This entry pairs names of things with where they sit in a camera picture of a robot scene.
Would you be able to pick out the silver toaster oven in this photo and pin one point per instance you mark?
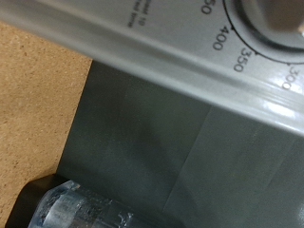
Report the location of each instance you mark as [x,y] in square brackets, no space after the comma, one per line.
[158,41]

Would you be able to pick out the silver oven knob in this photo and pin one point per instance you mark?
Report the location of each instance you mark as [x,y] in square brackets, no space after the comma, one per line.
[285,19]

